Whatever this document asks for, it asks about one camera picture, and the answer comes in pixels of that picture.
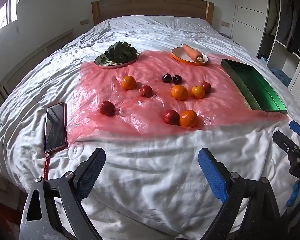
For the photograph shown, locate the green metal tray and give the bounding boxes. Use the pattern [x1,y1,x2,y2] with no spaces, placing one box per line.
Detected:
[220,58,287,113]

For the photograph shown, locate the red charging cable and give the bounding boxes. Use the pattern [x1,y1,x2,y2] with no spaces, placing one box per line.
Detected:
[43,152,52,180]

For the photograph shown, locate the wooden headboard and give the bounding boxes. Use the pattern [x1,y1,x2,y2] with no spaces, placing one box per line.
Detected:
[91,0,215,27]

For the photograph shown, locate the orange rimmed white plate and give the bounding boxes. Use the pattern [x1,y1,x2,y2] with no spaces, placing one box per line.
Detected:
[171,46,209,66]

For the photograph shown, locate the orange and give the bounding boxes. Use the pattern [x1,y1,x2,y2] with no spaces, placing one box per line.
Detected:
[122,76,137,91]
[192,85,206,99]
[171,85,188,101]
[179,110,199,128]

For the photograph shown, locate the phone in red case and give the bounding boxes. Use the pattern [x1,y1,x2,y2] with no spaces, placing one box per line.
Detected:
[44,102,67,154]

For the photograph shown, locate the pink plastic sheet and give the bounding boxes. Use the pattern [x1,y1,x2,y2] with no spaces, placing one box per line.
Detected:
[65,49,289,145]

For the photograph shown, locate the carrot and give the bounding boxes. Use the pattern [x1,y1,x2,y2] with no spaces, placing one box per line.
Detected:
[182,44,205,63]

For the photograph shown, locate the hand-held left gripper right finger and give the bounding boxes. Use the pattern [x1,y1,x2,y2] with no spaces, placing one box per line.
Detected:
[198,148,283,240]

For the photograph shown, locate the grey patterned plate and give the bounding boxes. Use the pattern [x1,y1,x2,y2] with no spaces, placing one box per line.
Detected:
[94,52,140,69]

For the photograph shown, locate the person's right hand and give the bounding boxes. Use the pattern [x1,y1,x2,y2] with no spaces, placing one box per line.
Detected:
[286,180,300,207]

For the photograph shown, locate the light hanging jacket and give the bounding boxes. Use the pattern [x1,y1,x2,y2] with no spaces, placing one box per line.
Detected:
[266,0,280,37]

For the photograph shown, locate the dark leafy greens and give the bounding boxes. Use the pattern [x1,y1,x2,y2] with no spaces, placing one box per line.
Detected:
[104,41,137,63]

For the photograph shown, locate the wooden wall panelling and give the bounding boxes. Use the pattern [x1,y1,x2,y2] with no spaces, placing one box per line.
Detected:
[0,29,74,110]

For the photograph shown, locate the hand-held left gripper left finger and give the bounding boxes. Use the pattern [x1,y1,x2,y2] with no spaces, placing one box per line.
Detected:
[19,147,107,240]

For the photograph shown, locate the blue folded blanket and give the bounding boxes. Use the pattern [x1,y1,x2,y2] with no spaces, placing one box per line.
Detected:
[270,66,292,87]

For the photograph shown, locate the dark hanging clothes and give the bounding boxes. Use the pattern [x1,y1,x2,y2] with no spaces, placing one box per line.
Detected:
[281,0,300,58]

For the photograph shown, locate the white wardrobe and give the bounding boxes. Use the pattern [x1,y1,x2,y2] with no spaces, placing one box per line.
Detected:
[231,0,300,93]

